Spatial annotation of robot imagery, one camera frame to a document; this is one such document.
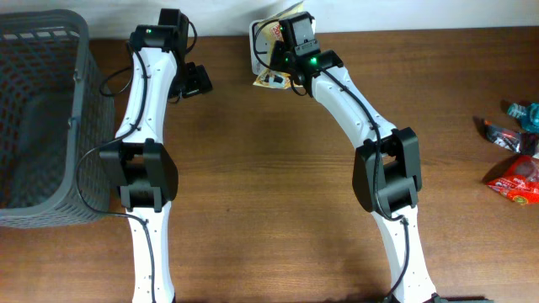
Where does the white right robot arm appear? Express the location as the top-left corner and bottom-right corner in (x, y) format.
(269, 12), (436, 302)

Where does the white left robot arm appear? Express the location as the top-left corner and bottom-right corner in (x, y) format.
(99, 8), (212, 303)

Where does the dark grey plastic basket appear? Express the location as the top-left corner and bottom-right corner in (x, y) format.
(1, 9), (115, 229)

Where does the black silver snack packet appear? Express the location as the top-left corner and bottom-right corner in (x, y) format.
(483, 120), (538, 158)

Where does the yellow white wipes pack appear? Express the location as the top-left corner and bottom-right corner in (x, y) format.
(253, 1), (304, 90)

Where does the white barcode scanner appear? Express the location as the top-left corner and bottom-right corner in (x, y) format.
(248, 19), (277, 76)

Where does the blue mouthwash bottle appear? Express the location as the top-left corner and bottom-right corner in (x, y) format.
(507, 103), (538, 134)

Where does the orange snack bag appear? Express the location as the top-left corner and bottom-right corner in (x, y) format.
(487, 156), (538, 205)

